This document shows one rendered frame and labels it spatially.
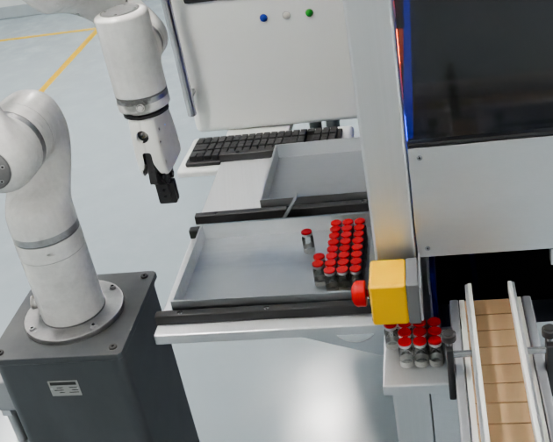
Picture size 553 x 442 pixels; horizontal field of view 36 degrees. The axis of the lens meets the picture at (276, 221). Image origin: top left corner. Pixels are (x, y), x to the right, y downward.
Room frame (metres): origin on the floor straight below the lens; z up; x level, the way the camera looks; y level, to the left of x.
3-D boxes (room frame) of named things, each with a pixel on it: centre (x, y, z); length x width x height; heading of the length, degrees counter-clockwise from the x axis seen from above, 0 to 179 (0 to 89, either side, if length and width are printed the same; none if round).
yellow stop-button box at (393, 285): (1.04, -0.15, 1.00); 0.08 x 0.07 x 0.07; 77
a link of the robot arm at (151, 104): (1.29, 0.17, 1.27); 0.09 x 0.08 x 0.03; 167
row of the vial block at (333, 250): (1.31, -0.09, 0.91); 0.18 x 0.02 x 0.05; 167
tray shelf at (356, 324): (1.49, -0.06, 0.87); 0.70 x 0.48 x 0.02; 167
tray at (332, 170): (1.64, -0.17, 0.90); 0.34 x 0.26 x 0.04; 77
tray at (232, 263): (1.33, 0.01, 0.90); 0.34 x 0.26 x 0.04; 77
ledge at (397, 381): (1.01, -0.19, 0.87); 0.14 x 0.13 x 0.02; 77
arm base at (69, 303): (1.35, 0.41, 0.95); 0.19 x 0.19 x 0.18
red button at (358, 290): (1.05, -0.11, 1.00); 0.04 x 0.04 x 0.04; 77
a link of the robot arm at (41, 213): (1.38, 0.40, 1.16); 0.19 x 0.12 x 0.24; 167
